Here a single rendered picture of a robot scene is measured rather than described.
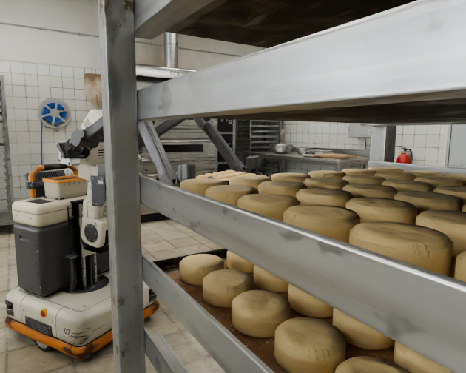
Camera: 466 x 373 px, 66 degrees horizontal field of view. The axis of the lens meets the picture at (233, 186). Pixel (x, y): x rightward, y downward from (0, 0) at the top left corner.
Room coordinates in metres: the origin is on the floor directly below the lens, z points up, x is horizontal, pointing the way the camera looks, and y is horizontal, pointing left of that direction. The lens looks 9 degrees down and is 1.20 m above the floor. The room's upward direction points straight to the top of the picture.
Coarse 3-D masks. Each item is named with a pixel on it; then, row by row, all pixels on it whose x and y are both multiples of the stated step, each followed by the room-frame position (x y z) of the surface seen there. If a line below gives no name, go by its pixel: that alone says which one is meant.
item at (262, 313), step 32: (192, 256) 0.40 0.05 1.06; (192, 288) 0.35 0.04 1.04; (224, 288) 0.31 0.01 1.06; (256, 288) 0.36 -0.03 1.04; (288, 288) 0.32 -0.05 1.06; (224, 320) 0.29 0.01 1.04; (256, 320) 0.26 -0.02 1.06; (288, 320) 0.25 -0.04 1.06; (320, 320) 0.25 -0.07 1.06; (352, 320) 0.26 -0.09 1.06; (256, 352) 0.24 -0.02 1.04; (288, 352) 0.22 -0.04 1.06; (320, 352) 0.22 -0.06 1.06; (352, 352) 0.24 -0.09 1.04; (384, 352) 0.25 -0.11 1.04; (416, 352) 0.22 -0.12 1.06
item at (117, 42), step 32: (128, 0) 0.38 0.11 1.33; (128, 32) 0.38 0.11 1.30; (128, 64) 0.38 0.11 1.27; (128, 96) 0.38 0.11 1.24; (128, 128) 0.38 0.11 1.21; (128, 160) 0.38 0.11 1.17; (128, 192) 0.38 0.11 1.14; (128, 224) 0.38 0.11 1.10; (128, 256) 0.38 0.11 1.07; (128, 288) 0.38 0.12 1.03; (128, 320) 0.37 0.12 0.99; (128, 352) 0.37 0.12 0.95
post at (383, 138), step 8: (376, 128) 0.62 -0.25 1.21; (384, 128) 0.61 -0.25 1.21; (392, 128) 0.62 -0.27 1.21; (376, 136) 0.62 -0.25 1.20; (384, 136) 0.61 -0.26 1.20; (392, 136) 0.62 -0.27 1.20; (376, 144) 0.62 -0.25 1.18; (384, 144) 0.61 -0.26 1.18; (392, 144) 0.62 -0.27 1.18; (376, 152) 0.62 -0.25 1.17; (384, 152) 0.61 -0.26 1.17; (392, 152) 0.62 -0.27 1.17; (376, 160) 0.62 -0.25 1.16; (384, 160) 0.61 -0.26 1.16; (392, 160) 0.62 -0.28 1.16
